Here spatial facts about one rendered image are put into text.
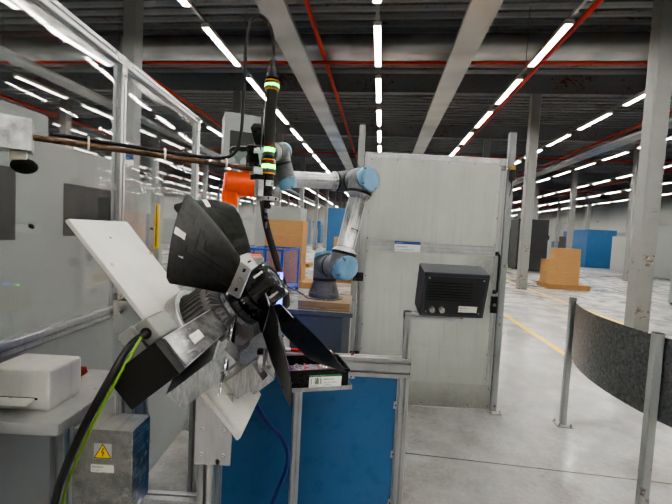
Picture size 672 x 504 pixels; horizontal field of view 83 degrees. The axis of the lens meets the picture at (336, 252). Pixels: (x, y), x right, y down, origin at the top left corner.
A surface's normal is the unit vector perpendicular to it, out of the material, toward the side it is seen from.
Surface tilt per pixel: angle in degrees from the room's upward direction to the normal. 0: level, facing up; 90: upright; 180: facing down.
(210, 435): 90
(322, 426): 90
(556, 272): 90
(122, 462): 90
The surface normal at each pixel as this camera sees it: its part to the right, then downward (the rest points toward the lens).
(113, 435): 0.00, 0.05
